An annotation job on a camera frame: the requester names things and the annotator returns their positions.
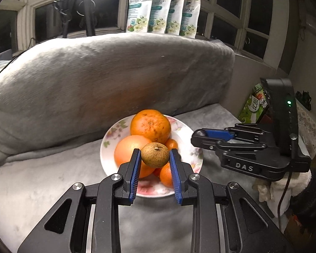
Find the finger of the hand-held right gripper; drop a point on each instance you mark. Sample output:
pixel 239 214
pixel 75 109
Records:
pixel 202 142
pixel 218 134

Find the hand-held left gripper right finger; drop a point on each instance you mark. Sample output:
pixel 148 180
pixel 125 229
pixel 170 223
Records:
pixel 174 174

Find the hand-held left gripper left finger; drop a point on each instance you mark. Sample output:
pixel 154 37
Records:
pixel 135 174

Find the small mandarin with stem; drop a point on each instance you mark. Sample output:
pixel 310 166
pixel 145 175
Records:
pixel 166 176

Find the white floral plate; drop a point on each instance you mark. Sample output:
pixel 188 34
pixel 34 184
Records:
pixel 189 158

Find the pale orange persimmon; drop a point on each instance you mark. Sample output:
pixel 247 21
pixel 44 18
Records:
pixel 126 152

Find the brown longan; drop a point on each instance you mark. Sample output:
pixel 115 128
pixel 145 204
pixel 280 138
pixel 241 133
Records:
pixel 155 155

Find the small orange kumquat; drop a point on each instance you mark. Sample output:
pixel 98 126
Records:
pixel 172 144

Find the patterned cloth bag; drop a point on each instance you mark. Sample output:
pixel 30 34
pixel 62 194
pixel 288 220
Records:
pixel 309 129

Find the green printed box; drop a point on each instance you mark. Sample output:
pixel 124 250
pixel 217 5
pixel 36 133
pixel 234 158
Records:
pixel 252 108

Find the small dark object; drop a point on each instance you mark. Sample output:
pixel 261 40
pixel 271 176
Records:
pixel 302 98

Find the large speckled orange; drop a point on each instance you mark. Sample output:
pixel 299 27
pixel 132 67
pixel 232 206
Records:
pixel 150 125

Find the dark cloth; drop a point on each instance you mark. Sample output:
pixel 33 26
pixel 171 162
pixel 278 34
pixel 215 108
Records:
pixel 313 203

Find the grey pillow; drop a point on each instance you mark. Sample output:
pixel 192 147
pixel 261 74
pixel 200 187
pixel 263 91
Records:
pixel 94 84

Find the white floral refill pouch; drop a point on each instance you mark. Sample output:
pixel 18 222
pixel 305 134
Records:
pixel 173 18
pixel 159 15
pixel 137 10
pixel 189 18

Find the black tripod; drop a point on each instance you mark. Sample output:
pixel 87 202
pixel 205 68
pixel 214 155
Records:
pixel 89 18

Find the white window frame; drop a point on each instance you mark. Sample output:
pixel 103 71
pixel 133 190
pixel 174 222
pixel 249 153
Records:
pixel 26 23

